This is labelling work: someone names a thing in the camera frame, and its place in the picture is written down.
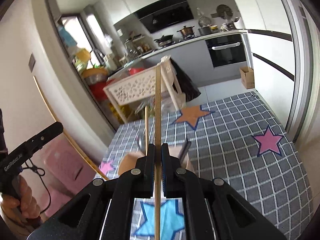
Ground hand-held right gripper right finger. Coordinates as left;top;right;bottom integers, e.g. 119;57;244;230
161;143;288;240

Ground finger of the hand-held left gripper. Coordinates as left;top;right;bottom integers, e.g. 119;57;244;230
19;122;64;156

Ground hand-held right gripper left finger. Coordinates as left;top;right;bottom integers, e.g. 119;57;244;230
26;144;156;240

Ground beige plastic utensil holder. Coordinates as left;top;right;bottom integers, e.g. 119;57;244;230
117;142;198;178

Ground black utensil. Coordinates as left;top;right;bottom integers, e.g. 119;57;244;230
178;140;192;163

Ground wooden chopstick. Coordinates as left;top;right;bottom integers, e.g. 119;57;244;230
144;106;150;156
154;64;162;240

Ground person's left hand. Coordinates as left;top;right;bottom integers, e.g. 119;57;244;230
0;176;42;225

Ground pink plastic stool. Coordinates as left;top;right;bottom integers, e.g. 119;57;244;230
30;139;97;218

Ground red basin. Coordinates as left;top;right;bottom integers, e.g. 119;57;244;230
89;80;115;100

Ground yellow basin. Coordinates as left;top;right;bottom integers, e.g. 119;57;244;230
81;67;108;84

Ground cream flower-cutout plastic cart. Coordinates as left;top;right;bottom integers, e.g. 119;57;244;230
103;56;187;124

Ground black plastic bag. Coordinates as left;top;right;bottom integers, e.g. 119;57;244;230
171;60;202;103

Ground grey kitchen counter cabinet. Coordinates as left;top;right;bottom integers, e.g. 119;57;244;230
140;29;252;87

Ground cardboard box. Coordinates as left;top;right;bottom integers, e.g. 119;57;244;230
239;66;256;90

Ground black wok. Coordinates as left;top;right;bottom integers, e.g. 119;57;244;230
154;35;175;47

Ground black built-in oven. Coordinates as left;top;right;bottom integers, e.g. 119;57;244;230
205;33;248;69

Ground gold cooking pot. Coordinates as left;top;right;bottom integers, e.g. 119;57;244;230
177;26;196;37

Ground dark cooking pot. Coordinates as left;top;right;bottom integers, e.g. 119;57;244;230
198;26;214;36

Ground white upper kitchen cabinets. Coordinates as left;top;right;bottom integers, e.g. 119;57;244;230
95;0;227;26

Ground black range hood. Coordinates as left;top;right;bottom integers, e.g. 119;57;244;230
136;0;195;34

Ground white refrigerator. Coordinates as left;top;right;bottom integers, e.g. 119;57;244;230
222;0;304;130

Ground black cable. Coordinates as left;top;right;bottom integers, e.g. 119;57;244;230
21;159;52;218

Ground grey wall switch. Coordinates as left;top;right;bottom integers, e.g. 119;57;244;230
28;53;36;73

